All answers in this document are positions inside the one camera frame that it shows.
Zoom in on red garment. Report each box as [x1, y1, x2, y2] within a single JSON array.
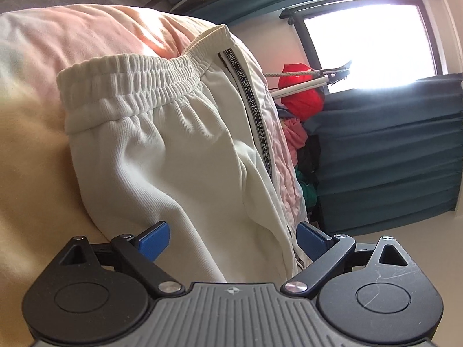
[[281, 64, 325, 121]]

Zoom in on pile of mixed clothes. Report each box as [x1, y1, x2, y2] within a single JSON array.
[[277, 108, 322, 225]]

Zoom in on dark teal curtain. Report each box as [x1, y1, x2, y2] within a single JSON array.
[[303, 73, 463, 235]]

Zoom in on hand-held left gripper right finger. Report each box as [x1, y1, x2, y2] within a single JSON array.
[[284, 222, 412, 300]]

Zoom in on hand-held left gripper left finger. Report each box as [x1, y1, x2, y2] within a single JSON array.
[[55, 221, 184, 300]]

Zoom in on pink and yellow blanket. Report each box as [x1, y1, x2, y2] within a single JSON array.
[[0, 3, 310, 299]]

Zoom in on white pants with striped trim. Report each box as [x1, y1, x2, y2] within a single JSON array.
[[57, 24, 310, 283]]

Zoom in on window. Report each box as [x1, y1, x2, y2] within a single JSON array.
[[281, 0, 455, 93]]

